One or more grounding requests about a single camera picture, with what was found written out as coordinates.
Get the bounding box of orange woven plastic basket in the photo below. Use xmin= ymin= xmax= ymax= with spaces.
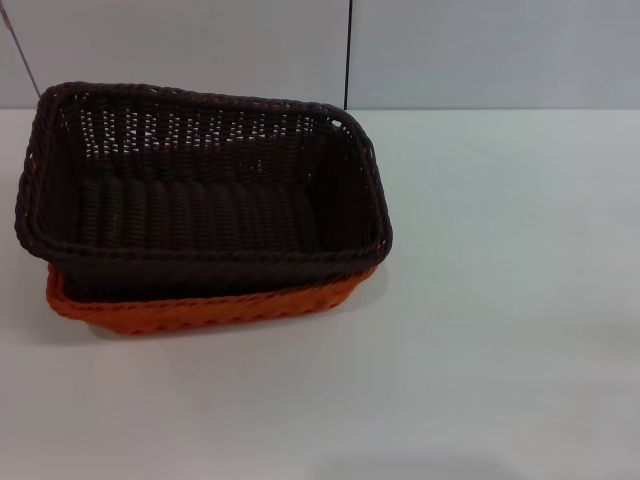
xmin=45 ymin=261 xmax=381 ymax=338

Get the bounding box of dark brown woven plastic basket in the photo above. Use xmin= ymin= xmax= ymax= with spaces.
xmin=15 ymin=80 xmax=395 ymax=302

